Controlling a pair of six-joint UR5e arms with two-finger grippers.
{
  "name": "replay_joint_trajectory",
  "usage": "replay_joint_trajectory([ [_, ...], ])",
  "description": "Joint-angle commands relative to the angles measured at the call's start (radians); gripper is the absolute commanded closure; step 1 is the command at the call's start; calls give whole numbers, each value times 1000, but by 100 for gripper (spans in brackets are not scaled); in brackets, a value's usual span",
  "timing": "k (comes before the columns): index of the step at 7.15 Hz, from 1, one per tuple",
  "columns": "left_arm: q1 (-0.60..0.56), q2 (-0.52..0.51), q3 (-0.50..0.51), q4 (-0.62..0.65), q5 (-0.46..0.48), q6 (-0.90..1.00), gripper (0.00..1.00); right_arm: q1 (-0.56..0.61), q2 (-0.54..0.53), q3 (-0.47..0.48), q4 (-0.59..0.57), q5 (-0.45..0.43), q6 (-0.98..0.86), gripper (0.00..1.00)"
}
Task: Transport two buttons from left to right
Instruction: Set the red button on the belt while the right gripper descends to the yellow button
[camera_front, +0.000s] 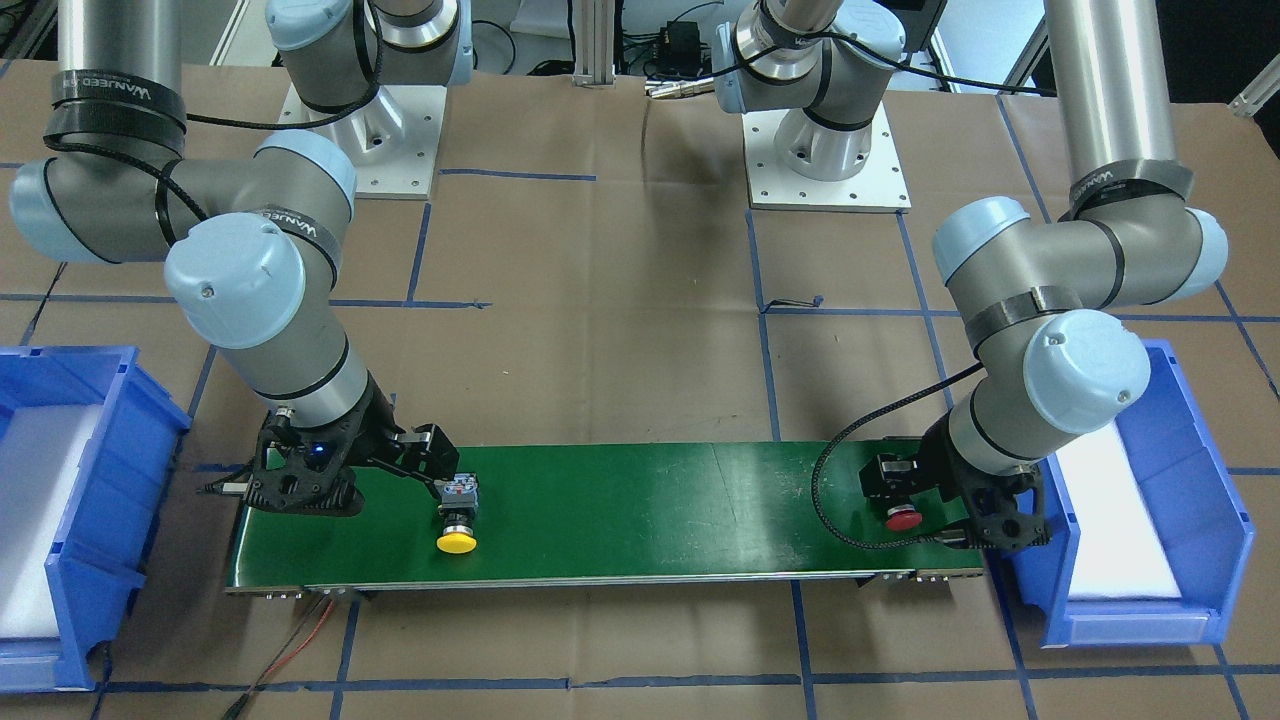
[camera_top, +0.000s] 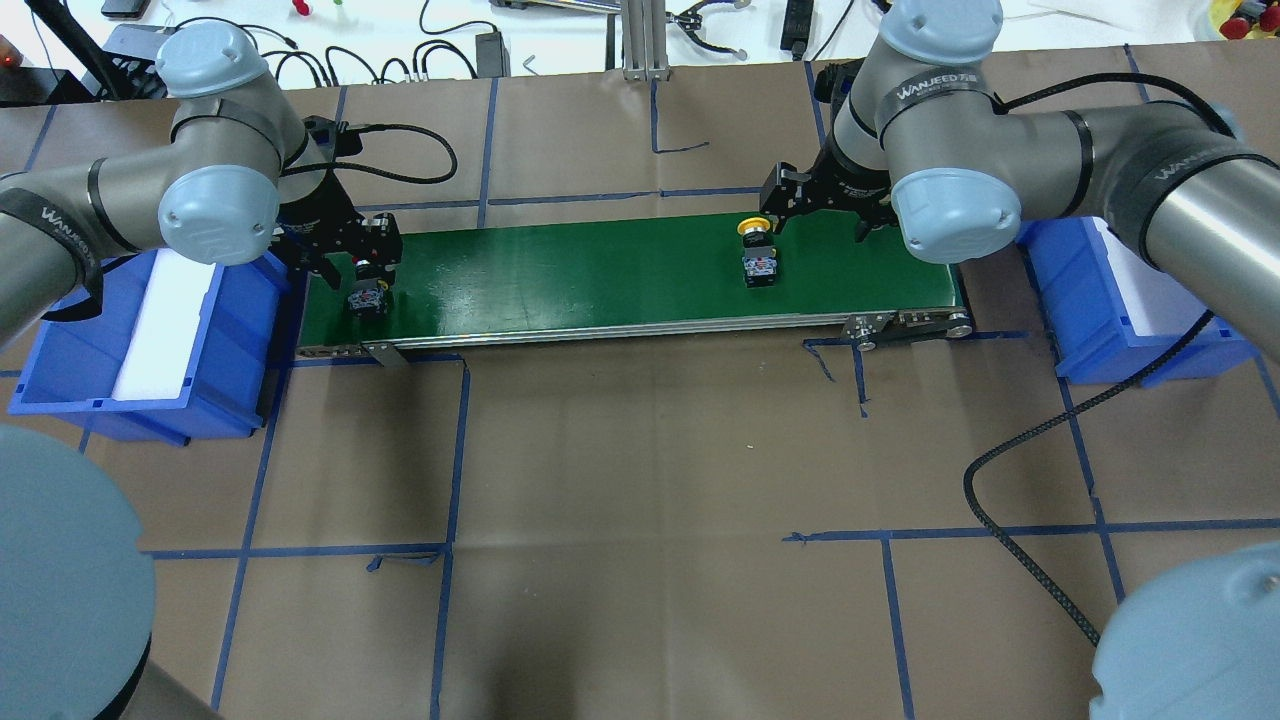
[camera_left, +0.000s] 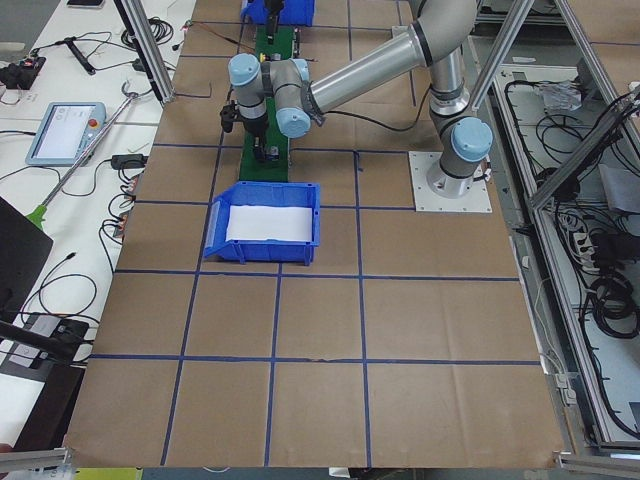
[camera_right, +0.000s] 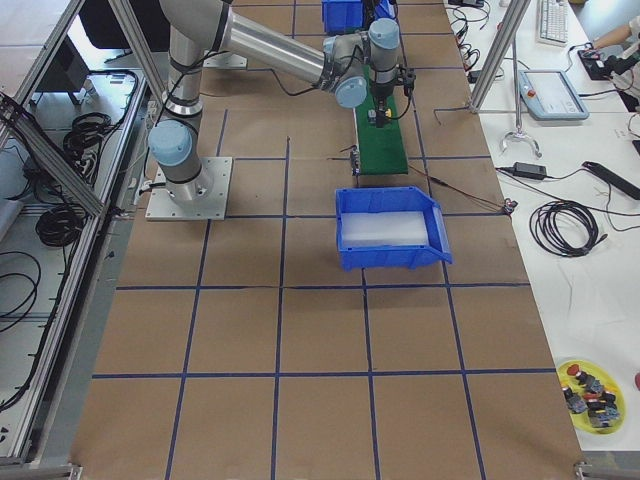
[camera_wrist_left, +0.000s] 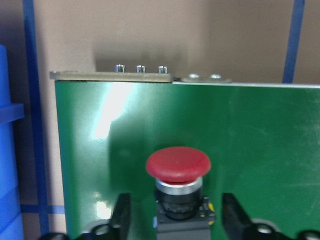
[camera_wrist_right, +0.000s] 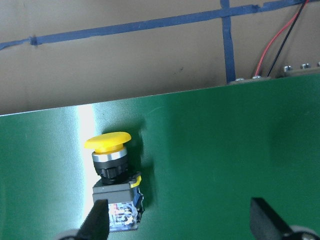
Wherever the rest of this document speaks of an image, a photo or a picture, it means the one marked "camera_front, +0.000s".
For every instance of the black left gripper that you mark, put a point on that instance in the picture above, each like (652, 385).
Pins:
(936, 462)

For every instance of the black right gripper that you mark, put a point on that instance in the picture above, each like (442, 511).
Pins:
(381, 428)

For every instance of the yellow push button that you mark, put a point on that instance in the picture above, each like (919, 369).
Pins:
(458, 520)

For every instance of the red push button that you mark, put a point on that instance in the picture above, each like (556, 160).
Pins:
(902, 518)

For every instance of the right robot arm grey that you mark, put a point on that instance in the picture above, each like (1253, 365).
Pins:
(250, 251)

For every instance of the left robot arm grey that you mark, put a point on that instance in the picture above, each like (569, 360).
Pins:
(1034, 297)

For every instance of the green conveyor belt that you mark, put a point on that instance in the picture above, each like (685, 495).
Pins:
(598, 515)

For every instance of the white foam pad source bin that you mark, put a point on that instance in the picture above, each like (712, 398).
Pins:
(1119, 555)

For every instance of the blue bin source side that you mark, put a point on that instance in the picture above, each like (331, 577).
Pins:
(1201, 521)

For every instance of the blue bin destination side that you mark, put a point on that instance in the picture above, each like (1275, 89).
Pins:
(95, 563)

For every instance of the white foam pad destination bin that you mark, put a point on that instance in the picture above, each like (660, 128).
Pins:
(41, 455)

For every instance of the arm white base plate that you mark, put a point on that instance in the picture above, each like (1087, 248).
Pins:
(794, 164)
(393, 141)

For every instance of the aluminium frame post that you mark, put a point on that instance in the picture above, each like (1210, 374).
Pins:
(594, 38)

